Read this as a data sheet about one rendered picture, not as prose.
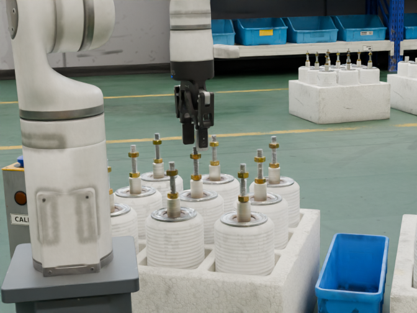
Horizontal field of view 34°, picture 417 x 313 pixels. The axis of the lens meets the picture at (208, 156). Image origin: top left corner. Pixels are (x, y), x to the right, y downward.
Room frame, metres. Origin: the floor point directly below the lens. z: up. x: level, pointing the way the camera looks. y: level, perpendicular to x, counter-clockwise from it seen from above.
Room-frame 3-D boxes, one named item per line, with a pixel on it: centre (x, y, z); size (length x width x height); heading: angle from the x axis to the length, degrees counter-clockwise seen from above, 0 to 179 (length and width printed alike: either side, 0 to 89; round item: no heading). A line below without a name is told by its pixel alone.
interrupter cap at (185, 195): (1.19, 0.02, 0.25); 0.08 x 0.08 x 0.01
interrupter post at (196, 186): (1.19, 0.02, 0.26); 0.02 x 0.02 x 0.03
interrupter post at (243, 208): (1.04, -0.05, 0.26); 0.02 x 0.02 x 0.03
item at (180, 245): (1.08, 0.06, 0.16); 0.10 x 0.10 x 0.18
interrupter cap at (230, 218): (1.04, -0.05, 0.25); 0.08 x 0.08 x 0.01
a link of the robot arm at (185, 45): (1.20, 0.01, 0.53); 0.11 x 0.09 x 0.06; 111
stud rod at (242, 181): (1.04, -0.05, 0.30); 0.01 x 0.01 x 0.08
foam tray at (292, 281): (1.19, 0.02, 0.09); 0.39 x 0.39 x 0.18; 73
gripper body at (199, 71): (1.19, 0.02, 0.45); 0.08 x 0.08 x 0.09
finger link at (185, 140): (1.22, 0.04, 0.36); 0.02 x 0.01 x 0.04; 111
